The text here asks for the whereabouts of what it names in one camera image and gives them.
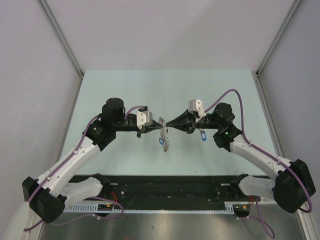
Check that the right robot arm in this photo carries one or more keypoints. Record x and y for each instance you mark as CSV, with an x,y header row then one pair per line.
x,y
291,184

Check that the round metal keyring disc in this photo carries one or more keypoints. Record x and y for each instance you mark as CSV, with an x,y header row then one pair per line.
x,y
164,134

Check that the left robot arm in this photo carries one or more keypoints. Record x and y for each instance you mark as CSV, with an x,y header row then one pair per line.
x,y
45,194

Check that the left aluminium frame post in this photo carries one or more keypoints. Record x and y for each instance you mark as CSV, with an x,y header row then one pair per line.
x,y
52,20

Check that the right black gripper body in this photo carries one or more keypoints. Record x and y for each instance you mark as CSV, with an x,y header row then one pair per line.
x,y
204,123

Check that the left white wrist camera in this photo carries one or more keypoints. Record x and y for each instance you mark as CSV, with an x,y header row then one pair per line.
x,y
143,117

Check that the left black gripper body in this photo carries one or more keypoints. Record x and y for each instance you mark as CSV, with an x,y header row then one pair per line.
x,y
142,130

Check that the right aluminium frame post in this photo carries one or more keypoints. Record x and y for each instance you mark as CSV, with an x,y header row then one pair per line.
x,y
293,10

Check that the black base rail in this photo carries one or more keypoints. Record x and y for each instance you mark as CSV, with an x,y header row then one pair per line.
x,y
174,193

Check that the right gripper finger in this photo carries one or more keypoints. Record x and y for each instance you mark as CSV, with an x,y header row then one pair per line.
x,y
185,118
181,127

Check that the aluminium frame post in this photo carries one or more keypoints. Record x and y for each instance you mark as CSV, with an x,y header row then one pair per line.
x,y
293,10
52,20

